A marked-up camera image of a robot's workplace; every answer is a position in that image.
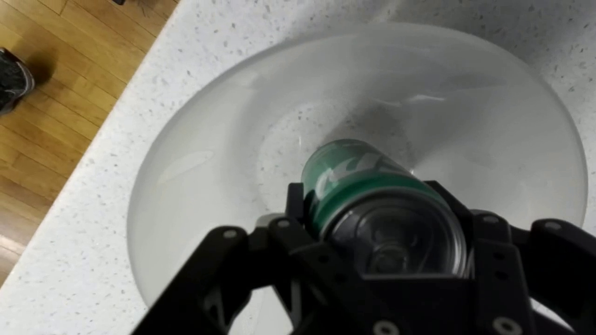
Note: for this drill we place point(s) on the green soda can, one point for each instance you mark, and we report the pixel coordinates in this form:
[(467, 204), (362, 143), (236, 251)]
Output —
[(366, 187)]

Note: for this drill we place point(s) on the clear plastic bowl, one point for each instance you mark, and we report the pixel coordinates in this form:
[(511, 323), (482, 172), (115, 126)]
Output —
[(249, 143)]

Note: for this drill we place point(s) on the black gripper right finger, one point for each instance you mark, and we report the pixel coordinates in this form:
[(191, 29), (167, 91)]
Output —
[(547, 273)]

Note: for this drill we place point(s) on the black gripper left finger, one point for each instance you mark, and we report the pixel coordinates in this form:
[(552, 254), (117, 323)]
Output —
[(212, 280)]

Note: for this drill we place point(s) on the dark shoe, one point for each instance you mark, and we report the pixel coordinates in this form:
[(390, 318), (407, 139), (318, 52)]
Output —
[(12, 81)]

